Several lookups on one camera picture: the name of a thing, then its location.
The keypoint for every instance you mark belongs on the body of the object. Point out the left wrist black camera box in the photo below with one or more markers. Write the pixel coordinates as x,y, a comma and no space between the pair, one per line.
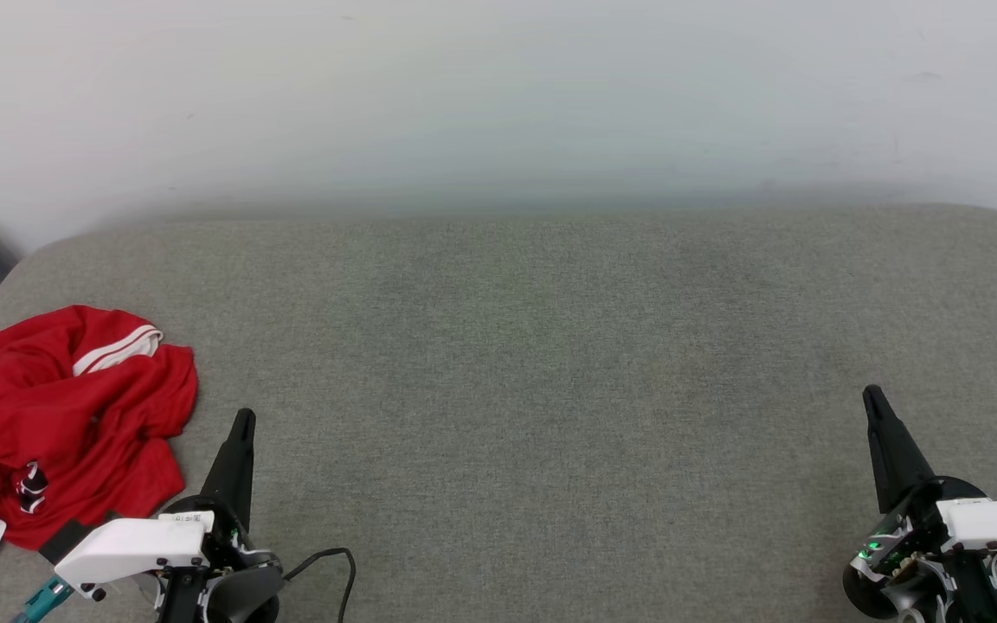
74,538

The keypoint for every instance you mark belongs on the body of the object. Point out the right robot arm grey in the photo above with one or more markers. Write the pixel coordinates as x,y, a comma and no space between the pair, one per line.
901,599

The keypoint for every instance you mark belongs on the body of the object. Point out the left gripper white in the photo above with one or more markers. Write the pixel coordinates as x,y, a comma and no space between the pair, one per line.
131,549

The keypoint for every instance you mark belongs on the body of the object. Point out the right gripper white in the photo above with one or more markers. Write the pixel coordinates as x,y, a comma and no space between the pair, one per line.
992,523

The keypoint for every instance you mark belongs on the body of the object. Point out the red and white polo shirt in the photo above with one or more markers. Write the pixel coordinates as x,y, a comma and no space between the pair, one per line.
57,415

